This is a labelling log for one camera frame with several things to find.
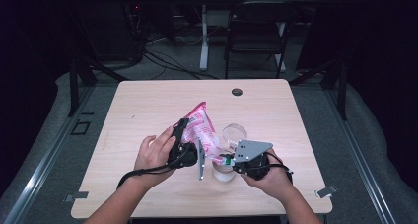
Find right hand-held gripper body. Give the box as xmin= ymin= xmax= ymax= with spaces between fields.
xmin=232 ymin=139 xmax=274 ymax=182

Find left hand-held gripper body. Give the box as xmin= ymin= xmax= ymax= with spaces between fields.
xmin=167 ymin=138 xmax=206 ymax=182

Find pink and white plastic bag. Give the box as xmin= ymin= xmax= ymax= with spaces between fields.
xmin=181 ymin=101 xmax=236 ymax=168

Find clear jar with beige handle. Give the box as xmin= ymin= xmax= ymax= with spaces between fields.
xmin=211 ymin=123 xmax=248 ymax=183

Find person's left hand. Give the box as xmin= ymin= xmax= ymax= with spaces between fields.
xmin=133 ymin=124 xmax=178 ymax=188

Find person's right hand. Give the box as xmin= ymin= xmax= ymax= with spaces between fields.
xmin=241 ymin=149 xmax=294 ymax=203

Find grey tape tab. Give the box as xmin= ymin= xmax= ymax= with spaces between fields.
xmin=63 ymin=191 xmax=90 ymax=202
xmin=314 ymin=184 xmax=338 ymax=198

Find black metal stand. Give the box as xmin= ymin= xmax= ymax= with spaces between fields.
xmin=67 ymin=54 xmax=127 ymax=117
xmin=289 ymin=57 xmax=349 ymax=121

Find dark equipment cabinet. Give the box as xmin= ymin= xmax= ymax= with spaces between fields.
xmin=78 ymin=0 xmax=144 ymax=62

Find black folding chair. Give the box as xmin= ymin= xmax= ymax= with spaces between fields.
xmin=225 ymin=0 xmax=299 ymax=80

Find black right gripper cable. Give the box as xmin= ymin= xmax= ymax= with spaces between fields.
xmin=262 ymin=151 xmax=294 ymax=186

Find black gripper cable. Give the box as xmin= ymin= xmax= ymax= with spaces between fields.
xmin=116 ymin=144 xmax=198 ymax=189
xmin=262 ymin=151 xmax=294 ymax=186

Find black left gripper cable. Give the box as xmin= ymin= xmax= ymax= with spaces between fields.
xmin=116 ymin=144 xmax=198 ymax=189

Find black floor cable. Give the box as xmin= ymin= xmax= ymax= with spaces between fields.
xmin=142 ymin=49 xmax=220 ymax=81

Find aluminium floor rail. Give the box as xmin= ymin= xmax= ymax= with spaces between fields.
xmin=323 ymin=87 xmax=397 ymax=224
xmin=1 ymin=85 xmax=97 ymax=224

